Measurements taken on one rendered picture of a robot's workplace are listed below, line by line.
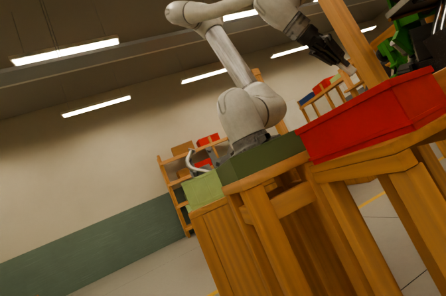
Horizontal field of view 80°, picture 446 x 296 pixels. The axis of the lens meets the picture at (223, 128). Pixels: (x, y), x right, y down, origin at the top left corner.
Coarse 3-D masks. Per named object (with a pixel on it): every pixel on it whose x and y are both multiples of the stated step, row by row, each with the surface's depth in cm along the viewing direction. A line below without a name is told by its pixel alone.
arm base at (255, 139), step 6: (258, 132) 104; (264, 132) 105; (246, 138) 103; (252, 138) 102; (258, 138) 101; (264, 138) 98; (270, 138) 104; (234, 144) 106; (240, 144) 104; (246, 144) 102; (252, 144) 101; (258, 144) 101; (234, 150) 108; (240, 150) 103; (246, 150) 98
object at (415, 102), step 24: (408, 72) 61; (360, 96) 62; (384, 96) 58; (408, 96) 58; (432, 96) 62; (336, 120) 70; (360, 120) 64; (384, 120) 59; (408, 120) 55; (432, 120) 59; (312, 144) 79; (336, 144) 72; (360, 144) 66
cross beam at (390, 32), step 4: (388, 28) 149; (392, 28) 147; (384, 32) 152; (388, 32) 150; (392, 32) 148; (380, 36) 155; (384, 36) 153; (388, 36) 151; (392, 36) 149; (376, 40) 158; (380, 40) 156; (372, 44) 162; (376, 44) 159; (376, 48) 160
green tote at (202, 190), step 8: (216, 168) 159; (200, 176) 156; (208, 176) 157; (216, 176) 158; (184, 184) 154; (192, 184) 155; (200, 184) 156; (208, 184) 156; (216, 184) 157; (192, 192) 154; (200, 192) 154; (208, 192) 155; (216, 192) 155; (192, 200) 153; (200, 200) 153; (208, 200) 153; (192, 208) 151
